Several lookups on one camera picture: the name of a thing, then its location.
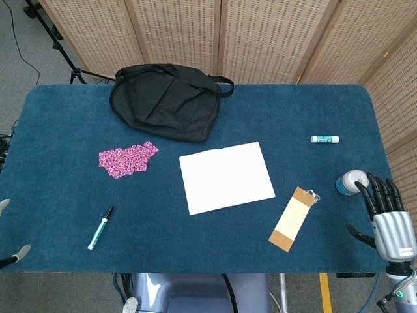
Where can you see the black fabric bag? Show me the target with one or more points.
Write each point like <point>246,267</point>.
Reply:
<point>169,102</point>

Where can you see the green white glue stick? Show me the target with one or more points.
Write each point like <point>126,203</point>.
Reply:
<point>324,139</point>

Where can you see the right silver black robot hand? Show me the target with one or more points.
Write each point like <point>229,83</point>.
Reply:
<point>392,233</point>

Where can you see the pink patterned cloth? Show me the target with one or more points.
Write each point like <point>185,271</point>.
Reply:
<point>128,159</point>

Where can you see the white paper sheet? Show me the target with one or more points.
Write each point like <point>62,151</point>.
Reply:
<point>226,179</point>

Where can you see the dark blue table mat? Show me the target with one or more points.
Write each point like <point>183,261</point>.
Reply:
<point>208,241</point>

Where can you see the black tripod stand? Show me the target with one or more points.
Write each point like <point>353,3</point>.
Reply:
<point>60,49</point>

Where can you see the silver metal table leg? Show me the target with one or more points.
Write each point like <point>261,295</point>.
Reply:
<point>284,293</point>

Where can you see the blue jar with white lid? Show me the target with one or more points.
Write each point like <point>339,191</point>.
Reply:
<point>348,182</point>

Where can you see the grey-blue robot torso base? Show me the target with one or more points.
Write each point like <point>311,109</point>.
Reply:
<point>198,293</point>

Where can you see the green white marker pen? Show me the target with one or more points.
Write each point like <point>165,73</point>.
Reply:
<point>99,228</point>

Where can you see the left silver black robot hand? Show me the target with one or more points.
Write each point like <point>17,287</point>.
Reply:
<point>16,256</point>

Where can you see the brown beige paper tag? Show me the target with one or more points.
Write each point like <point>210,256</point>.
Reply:
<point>291,218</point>

